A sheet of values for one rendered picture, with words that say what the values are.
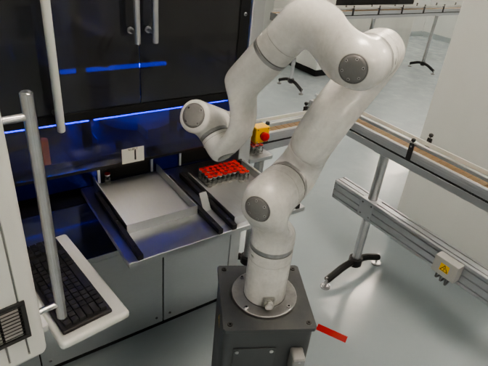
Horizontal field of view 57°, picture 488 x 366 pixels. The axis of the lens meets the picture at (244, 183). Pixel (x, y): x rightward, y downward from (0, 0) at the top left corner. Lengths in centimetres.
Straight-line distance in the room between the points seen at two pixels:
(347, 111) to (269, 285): 53
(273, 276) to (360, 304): 150
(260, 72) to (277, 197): 28
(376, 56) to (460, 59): 196
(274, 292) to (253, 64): 61
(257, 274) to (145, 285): 94
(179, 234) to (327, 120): 74
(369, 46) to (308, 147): 27
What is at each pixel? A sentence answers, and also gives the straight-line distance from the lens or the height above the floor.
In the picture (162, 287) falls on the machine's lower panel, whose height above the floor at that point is 31.
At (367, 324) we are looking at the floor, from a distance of 259.
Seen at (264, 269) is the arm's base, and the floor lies 101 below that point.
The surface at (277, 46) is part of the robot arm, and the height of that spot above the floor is 158.
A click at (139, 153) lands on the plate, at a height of 102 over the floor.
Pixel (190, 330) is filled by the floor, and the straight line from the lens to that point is 238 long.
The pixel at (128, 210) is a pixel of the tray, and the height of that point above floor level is 88.
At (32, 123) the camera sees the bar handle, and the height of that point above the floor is 142.
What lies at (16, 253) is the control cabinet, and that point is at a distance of 108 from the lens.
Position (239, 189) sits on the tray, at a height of 88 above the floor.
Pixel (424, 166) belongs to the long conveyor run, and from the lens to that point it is 222.
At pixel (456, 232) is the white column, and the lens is 298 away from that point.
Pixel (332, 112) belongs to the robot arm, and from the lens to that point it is 95.
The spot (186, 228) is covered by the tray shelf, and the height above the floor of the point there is 88.
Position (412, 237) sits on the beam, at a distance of 239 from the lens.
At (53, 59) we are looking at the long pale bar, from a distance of 141.
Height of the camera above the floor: 179
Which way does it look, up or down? 30 degrees down
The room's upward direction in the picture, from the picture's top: 6 degrees clockwise
